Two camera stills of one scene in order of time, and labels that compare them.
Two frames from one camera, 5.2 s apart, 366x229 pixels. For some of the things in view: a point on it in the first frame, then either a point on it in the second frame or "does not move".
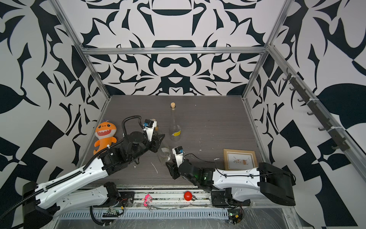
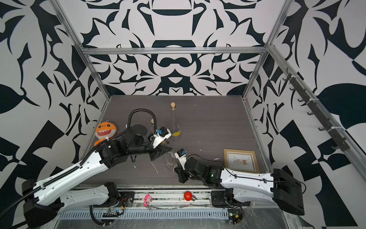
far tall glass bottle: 175,130 does not move
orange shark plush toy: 105,131 does not move
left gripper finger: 156,140 → 159,151
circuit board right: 235,216 does not move
